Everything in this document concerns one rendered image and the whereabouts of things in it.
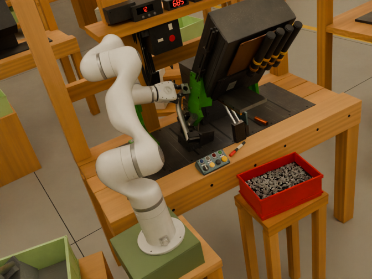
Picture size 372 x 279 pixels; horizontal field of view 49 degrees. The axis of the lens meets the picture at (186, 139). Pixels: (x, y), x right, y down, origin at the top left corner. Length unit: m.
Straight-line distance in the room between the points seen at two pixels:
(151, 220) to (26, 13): 1.10
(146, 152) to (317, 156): 2.33
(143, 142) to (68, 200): 2.30
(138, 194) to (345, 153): 1.49
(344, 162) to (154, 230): 1.45
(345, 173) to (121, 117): 1.63
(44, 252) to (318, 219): 1.22
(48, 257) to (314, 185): 1.17
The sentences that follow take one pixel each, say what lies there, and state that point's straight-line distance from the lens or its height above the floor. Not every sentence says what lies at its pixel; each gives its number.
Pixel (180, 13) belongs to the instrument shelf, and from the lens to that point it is 2.15.
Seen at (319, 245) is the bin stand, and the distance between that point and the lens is 2.16.
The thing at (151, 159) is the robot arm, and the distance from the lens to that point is 1.35.
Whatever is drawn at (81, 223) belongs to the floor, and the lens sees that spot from 3.33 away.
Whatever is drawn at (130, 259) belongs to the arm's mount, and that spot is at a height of 0.95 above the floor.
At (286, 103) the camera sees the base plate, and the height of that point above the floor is 0.90.
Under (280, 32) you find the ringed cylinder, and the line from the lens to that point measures 1.80.
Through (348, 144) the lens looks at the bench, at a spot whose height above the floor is 0.64.
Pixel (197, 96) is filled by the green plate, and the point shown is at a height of 1.18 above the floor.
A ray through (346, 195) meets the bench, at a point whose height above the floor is 0.25.
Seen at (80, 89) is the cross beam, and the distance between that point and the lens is 2.28.
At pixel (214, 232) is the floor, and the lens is 2.93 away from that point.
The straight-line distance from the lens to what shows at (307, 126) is 2.23.
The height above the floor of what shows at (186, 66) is 1.24.
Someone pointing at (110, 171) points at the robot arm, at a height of 1.33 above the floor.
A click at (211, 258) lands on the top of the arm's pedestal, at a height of 0.85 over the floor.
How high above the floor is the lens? 2.11
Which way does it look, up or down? 33 degrees down
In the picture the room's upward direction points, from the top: 12 degrees counter-clockwise
